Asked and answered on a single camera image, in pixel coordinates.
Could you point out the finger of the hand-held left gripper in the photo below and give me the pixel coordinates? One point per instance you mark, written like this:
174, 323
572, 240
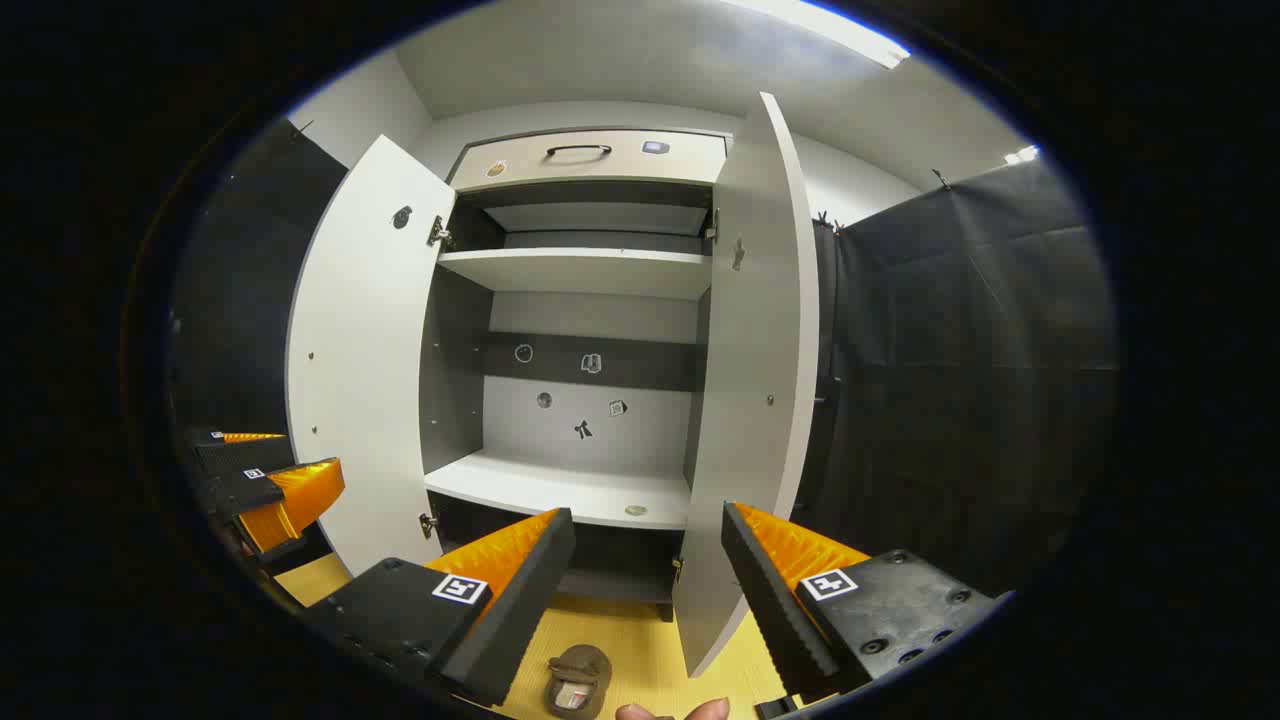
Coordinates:
235, 455
250, 492

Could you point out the black backdrop cloth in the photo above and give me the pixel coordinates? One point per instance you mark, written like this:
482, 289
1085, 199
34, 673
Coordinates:
980, 380
250, 300

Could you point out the small ceiling light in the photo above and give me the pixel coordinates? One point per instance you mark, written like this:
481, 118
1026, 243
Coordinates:
1022, 155

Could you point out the white shoe cabinet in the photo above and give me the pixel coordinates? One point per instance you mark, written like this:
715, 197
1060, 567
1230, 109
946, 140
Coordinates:
590, 430

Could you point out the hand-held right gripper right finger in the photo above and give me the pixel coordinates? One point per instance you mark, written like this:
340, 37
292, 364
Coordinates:
775, 610

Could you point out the brown fuzzy shoe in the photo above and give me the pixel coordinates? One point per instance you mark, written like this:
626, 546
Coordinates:
580, 675

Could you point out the white cabinet door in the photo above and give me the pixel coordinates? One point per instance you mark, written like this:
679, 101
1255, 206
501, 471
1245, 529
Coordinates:
745, 400
360, 380

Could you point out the white cabinet drawer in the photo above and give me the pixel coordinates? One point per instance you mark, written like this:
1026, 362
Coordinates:
600, 170

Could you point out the white cabinet shelf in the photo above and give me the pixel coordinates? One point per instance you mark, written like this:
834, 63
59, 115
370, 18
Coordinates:
580, 272
560, 490
590, 218

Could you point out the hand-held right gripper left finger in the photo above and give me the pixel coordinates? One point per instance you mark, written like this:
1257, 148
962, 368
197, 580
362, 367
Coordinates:
520, 610

